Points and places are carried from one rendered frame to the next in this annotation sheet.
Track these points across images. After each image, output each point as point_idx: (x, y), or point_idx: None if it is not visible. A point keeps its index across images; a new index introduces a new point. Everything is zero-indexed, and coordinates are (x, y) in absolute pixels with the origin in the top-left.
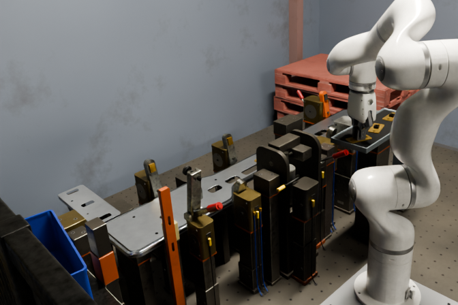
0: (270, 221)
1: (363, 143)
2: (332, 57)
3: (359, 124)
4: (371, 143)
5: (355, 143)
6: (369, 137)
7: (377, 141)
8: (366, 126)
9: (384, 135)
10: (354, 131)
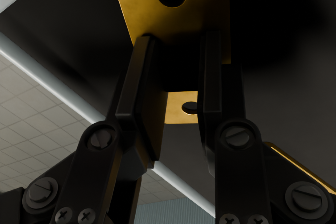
0: None
1: (92, 49)
2: None
3: (91, 186)
4: (98, 89)
5: None
6: (180, 117)
7: (86, 119)
8: (17, 192)
9: (181, 166)
10: (199, 87)
